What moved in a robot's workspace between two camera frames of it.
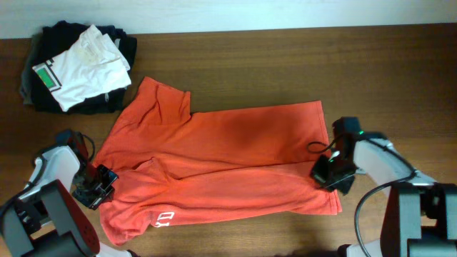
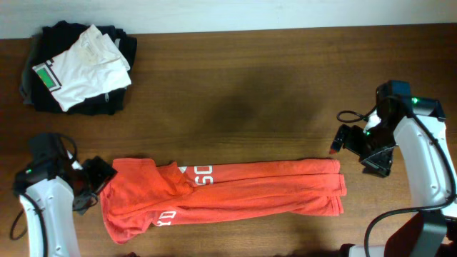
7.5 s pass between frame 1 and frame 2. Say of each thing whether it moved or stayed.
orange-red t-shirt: moved
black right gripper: moved
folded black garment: stayed
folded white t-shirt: stayed
